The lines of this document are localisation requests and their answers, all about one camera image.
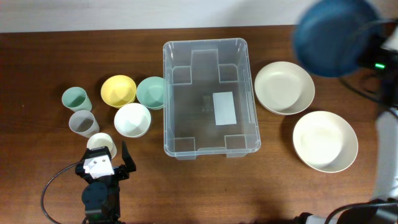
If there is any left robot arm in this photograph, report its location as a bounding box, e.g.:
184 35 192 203
75 141 136 223

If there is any yellow bowl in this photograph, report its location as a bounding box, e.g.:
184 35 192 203
101 75 137 108

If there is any cream white cup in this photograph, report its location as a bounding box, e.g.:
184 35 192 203
86 133 117 159

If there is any clear plastic storage container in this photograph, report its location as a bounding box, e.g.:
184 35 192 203
163 38 261 160

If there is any green bowl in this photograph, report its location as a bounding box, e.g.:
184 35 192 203
136 77 164 110

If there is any grey cup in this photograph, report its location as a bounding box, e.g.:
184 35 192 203
68 110 100 138

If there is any white bowl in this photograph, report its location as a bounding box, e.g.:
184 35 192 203
114 103 152 138

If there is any green cup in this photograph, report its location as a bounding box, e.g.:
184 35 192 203
62 86 92 112

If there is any cream white plate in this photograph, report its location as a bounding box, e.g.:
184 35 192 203
292 111 359 173

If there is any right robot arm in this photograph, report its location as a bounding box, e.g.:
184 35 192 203
292 32 397 224

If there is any dark blue plate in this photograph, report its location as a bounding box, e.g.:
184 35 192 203
293 0 381 78

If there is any beige plate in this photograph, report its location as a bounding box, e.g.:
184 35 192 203
254 61 315 115

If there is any white label in container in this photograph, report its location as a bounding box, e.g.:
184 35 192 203
213 91 237 126

